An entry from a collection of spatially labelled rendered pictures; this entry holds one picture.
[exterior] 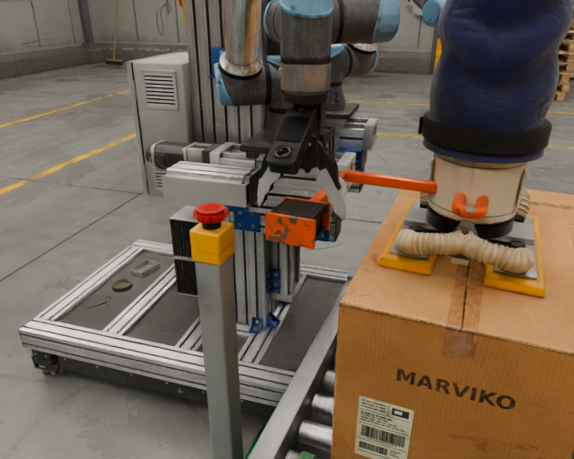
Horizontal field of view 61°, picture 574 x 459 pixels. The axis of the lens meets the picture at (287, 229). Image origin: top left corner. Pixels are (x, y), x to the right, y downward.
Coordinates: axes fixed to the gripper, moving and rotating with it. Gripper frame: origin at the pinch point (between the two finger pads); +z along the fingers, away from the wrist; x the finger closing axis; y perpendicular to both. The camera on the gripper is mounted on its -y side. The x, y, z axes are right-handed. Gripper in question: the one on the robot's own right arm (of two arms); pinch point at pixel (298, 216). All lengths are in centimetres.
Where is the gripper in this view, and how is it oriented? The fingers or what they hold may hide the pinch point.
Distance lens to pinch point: 82.2
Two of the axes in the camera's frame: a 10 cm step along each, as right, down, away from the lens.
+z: 0.0, 9.0, 4.3
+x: -9.2, -1.7, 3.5
